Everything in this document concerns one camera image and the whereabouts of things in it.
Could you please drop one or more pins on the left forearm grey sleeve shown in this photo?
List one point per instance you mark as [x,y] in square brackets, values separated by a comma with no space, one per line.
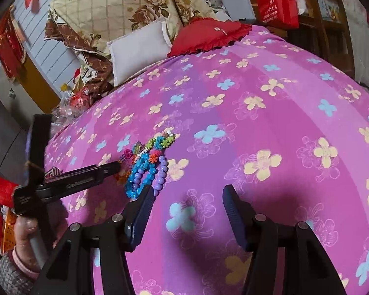
[15,277]

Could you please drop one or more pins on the wooden shelf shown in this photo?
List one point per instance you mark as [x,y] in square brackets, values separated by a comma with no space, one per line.
[324,31]

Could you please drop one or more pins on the clear plastic bag pile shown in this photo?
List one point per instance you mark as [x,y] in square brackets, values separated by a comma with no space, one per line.
[71,107]

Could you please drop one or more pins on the floral beige quilt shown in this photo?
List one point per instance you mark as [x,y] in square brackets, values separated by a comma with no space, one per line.
[86,26]

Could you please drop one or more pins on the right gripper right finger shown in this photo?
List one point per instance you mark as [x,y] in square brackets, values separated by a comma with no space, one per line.
[241,216]

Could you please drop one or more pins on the pink floral bed sheet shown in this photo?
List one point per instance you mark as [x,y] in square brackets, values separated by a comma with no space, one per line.
[288,130]

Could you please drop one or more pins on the red hanging wall decoration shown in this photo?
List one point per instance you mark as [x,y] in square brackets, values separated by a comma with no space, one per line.
[12,52]

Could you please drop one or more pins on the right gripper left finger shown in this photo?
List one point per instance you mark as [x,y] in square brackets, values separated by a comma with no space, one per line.
[136,216]

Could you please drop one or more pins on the red shopping bag by shelf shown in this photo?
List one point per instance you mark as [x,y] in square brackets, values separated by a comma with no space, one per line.
[282,14]

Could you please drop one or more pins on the red frilled cushion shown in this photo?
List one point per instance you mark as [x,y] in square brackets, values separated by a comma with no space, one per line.
[207,34]

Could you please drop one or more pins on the striped jewelry box tray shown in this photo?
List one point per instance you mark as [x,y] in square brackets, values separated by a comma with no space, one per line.
[53,172]

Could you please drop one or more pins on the white pillow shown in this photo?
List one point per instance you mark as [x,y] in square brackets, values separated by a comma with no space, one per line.
[135,51]

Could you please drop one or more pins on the left hand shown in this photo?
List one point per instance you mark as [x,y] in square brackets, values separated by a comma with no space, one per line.
[23,254]

